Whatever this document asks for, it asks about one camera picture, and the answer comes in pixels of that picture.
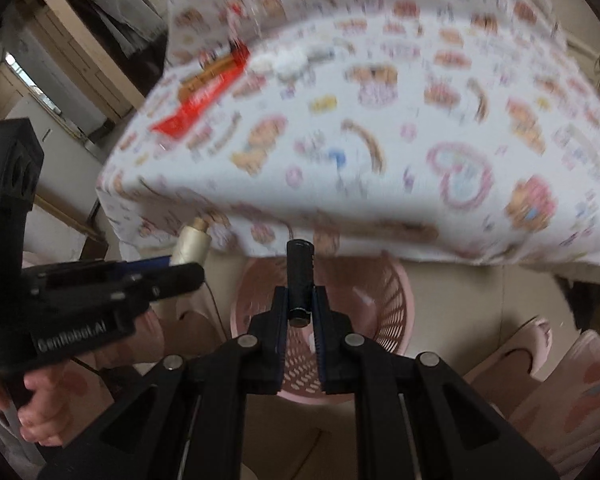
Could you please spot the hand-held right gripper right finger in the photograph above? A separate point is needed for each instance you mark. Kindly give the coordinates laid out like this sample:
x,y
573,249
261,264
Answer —
x,y
322,345

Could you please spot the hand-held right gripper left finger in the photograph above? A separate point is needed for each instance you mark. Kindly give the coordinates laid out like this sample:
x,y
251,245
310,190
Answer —
x,y
279,345

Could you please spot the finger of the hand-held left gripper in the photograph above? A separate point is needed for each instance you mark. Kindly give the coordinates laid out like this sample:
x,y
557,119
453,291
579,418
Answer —
x,y
150,261
180,277

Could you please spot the pink plastic mesh basket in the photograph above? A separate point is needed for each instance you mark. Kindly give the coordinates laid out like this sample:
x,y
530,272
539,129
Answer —
x,y
380,310

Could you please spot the black cylindrical tube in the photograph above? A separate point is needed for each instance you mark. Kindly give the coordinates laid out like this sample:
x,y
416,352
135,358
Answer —
x,y
300,280

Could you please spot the red snack wrapper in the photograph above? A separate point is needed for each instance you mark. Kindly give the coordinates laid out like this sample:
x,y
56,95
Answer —
x,y
200,105

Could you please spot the brown snack wrapper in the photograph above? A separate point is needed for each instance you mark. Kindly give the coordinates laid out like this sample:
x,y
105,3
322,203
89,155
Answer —
x,y
207,77

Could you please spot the white tissue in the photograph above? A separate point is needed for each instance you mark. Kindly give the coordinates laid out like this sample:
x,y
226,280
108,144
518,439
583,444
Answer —
x,y
287,64

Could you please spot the person's left hand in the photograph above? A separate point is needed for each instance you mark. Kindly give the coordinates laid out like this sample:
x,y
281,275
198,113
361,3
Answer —
x,y
40,392

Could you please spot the beige cylindrical roll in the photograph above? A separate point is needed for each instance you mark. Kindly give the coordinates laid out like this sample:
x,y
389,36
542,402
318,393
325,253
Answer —
x,y
191,245

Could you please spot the bear print white blanket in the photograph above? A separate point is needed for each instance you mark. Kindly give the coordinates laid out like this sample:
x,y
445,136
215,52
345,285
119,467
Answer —
x,y
405,160

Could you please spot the cream wooden wardrobe door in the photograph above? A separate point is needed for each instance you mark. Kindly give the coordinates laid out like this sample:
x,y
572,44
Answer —
x,y
75,40

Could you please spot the hanging grey jeans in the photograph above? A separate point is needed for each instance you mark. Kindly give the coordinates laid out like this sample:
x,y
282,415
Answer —
x,y
115,5

